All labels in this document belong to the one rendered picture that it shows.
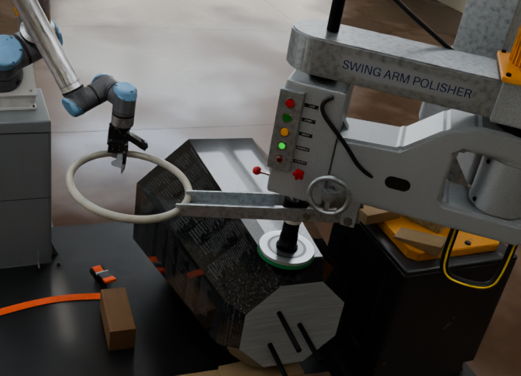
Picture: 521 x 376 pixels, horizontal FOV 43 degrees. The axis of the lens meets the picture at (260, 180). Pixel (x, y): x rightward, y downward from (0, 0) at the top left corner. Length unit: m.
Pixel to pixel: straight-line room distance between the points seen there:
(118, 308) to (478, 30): 2.00
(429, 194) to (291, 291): 0.65
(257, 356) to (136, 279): 1.14
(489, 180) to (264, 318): 0.96
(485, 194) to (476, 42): 0.71
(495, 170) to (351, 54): 0.59
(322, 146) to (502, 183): 0.58
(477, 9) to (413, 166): 0.78
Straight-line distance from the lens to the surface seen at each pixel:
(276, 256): 2.45
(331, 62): 2.06
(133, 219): 2.41
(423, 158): 2.15
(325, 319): 2.66
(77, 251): 3.77
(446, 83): 2.05
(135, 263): 3.69
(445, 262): 2.43
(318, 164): 2.19
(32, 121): 3.25
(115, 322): 3.15
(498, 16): 2.66
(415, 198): 2.21
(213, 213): 2.45
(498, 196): 2.22
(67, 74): 2.67
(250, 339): 2.57
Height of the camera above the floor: 2.27
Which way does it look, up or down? 29 degrees down
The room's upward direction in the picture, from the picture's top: 10 degrees clockwise
